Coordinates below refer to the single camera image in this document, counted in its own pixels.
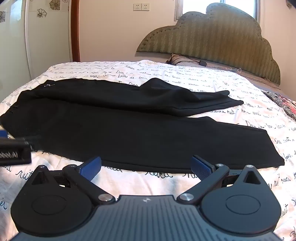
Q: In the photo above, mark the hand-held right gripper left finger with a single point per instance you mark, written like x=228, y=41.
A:
x=90, y=168

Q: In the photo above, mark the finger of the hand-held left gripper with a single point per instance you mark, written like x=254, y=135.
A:
x=27, y=139

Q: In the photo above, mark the white wall socket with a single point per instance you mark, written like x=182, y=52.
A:
x=145, y=7
x=137, y=7

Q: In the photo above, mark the striped pillow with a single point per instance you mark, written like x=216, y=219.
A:
x=231, y=67

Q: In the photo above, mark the wooden door frame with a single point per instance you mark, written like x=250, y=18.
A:
x=75, y=30

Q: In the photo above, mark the white script-printed bed cover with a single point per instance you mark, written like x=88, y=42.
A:
x=231, y=78

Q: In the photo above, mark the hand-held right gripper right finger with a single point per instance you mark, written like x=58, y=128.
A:
x=200, y=168

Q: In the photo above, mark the floral patterned cloth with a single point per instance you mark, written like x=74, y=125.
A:
x=283, y=104

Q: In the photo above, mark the window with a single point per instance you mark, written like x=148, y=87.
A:
x=196, y=7

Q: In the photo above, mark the black pants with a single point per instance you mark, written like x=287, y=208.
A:
x=138, y=134

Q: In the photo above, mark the white floral wardrobe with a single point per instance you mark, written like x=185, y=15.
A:
x=46, y=46

